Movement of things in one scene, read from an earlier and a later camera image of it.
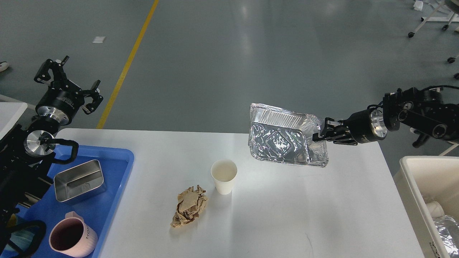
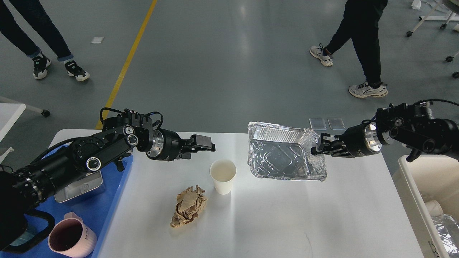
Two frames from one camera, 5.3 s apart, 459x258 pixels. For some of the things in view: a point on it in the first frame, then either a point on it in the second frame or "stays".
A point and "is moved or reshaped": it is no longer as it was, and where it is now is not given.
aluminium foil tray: [279, 135] is moved or reshaped
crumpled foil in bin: [448, 228] stays
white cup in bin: [435, 210] stays
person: [4, 66] to [34, 12]
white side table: [10, 113] stays
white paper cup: [223, 172] stays
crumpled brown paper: [190, 202] stays
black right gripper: [366, 126] to [360, 140]
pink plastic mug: [71, 236] stays
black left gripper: [61, 102] to [166, 145]
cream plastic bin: [420, 180] stays
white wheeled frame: [454, 17] stays
